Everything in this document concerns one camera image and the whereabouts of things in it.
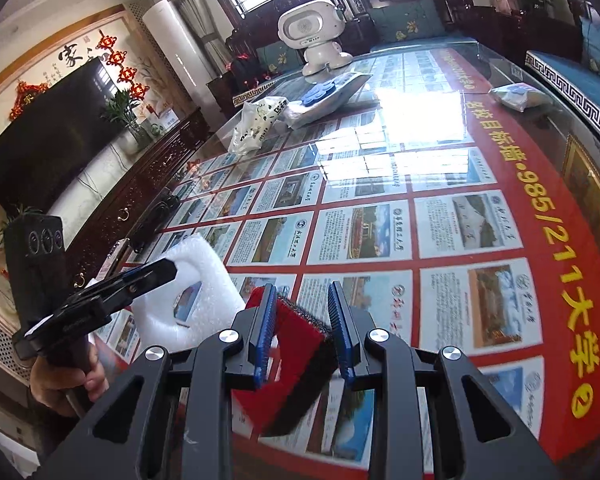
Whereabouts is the red knot string decoration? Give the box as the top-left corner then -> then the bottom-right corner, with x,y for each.
97,35 -> 150,103

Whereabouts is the clear packet with blue flower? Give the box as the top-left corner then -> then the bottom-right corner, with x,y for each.
285,71 -> 373,128

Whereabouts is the dark wooden television cabinet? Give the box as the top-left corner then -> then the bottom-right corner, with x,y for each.
45,107 -> 211,286

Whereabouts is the black and red backpack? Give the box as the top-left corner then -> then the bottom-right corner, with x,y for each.
227,57 -> 261,86

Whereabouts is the black television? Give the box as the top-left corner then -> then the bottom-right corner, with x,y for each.
0,57 -> 119,216

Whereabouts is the white printed plastic bag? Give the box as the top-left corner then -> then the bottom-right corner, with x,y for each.
228,97 -> 288,156

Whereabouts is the white foam block with cutout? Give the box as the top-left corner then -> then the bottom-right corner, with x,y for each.
130,234 -> 246,354

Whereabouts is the green bamboo plant in vase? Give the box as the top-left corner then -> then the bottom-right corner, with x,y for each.
101,87 -> 153,153

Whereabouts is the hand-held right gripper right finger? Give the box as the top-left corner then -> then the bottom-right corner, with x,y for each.
327,280 -> 566,480

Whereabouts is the red and black foam piece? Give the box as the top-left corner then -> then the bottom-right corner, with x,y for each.
232,285 -> 333,437

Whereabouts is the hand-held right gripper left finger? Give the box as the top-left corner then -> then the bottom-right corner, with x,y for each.
32,284 -> 278,480

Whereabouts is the white robot toy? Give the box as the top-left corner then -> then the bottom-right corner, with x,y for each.
278,2 -> 353,77

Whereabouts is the white lattice radiator cover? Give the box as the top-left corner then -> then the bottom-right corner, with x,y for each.
0,305 -> 36,386

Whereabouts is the beige curtain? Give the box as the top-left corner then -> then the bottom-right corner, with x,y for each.
152,0 -> 236,61

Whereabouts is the small teal flowered cushion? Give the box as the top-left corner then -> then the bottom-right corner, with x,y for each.
256,40 -> 306,76

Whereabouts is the small blue and white packet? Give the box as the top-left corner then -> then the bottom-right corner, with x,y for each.
489,82 -> 548,113

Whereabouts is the dark wooden glass-topped table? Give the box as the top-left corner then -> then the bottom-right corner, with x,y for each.
87,42 -> 600,480

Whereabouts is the wooden sofa with blue seat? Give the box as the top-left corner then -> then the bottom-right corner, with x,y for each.
525,0 -> 600,151

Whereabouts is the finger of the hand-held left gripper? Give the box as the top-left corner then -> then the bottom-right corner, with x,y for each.
75,258 -> 179,313

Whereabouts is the large teal flowered cushion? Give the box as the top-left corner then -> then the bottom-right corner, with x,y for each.
369,0 -> 448,46

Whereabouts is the white box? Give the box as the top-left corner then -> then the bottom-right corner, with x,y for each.
147,102 -> 178,133

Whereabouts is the white tower air conditioner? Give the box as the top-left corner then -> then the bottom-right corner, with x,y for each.
142,2 -> 216,111

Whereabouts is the red and gold wall ornament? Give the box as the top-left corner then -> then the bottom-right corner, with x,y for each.
9,81 -> 48,121

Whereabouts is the person's left hand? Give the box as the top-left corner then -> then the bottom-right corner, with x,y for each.
30,342 -> 109,417

